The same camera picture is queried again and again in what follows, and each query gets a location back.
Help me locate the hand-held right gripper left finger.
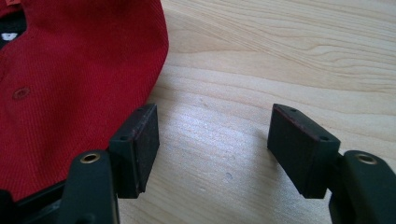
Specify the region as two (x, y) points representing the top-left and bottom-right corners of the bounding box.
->
(56, 103), (161, 224)

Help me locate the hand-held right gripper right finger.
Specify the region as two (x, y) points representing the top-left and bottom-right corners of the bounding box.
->
(266, 103), (396, 224)

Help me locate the red baseball cap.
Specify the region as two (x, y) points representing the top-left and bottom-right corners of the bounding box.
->
(0, 0), (170, 203)

